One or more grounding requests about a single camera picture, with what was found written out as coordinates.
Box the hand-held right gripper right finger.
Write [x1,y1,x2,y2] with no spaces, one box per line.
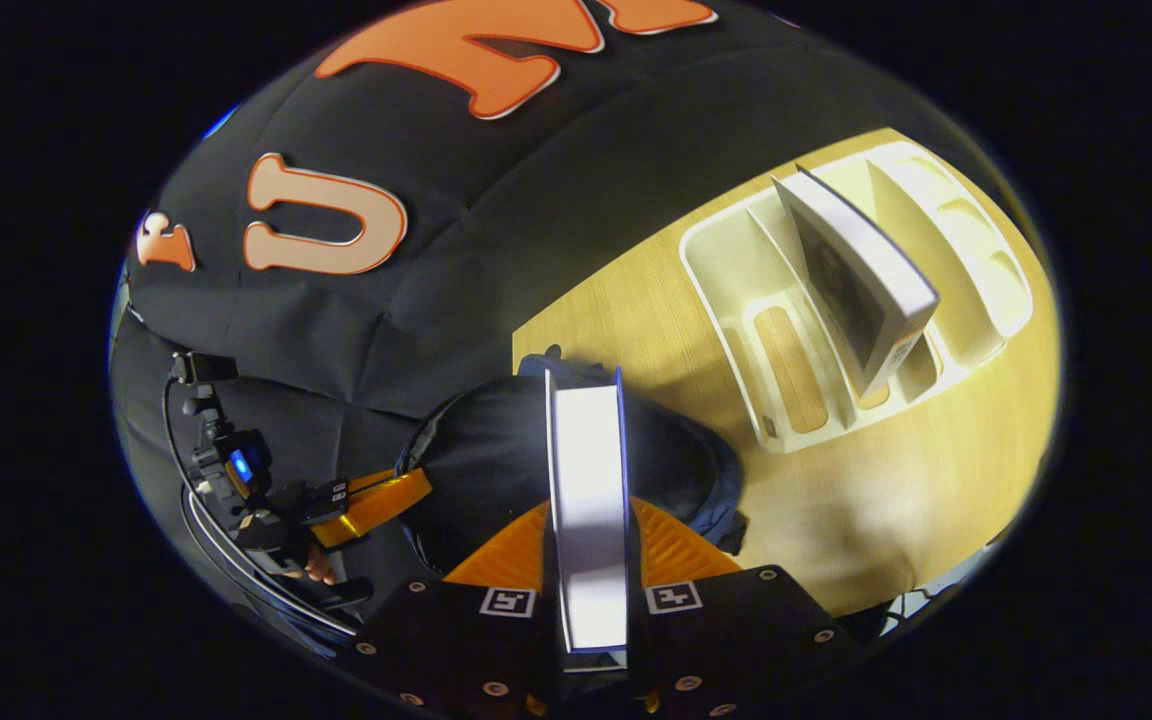
[629,497,855,719]

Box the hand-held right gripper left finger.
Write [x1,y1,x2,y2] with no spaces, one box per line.
[348,498,565,719]

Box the blue schoolbag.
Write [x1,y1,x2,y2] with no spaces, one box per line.
[396,348,749,579]

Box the blue cover book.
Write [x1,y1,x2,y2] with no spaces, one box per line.
[542,366,634,673]

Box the white bookshelf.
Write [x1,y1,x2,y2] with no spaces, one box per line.
[679,140,1035,456]

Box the white photo cover book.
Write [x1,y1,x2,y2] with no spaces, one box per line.
[772,165,941,399]

